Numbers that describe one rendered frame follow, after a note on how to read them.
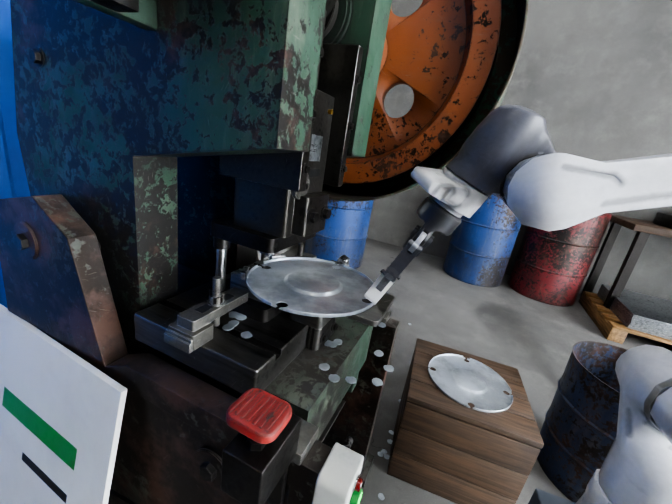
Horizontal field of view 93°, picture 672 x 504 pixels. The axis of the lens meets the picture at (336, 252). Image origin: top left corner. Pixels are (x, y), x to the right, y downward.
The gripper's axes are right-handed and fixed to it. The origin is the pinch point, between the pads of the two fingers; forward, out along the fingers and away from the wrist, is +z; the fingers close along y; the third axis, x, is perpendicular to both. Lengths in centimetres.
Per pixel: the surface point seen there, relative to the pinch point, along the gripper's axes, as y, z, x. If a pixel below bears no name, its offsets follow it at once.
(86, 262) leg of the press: -23, 25, 47
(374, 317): -5.3, 3.1, -2.7
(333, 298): -3.5, 6.9, 5.9
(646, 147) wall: 325, -125, -111
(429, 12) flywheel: 37, -52, 33
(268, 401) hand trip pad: -31.1, 7.8, 2.4
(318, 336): -4.0, 16.2, 3.5
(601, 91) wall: 327, -143, -49
